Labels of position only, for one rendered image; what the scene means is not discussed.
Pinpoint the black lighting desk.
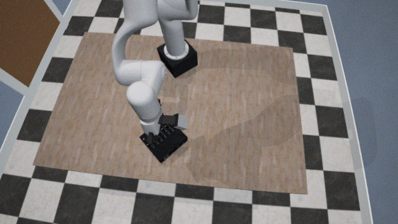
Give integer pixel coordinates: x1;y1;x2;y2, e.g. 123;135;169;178
139;124;188;163

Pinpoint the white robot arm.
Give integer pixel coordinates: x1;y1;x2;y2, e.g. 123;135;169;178
111;0;198;130

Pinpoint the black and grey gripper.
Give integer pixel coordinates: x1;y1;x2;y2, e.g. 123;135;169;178
141;99;164;144

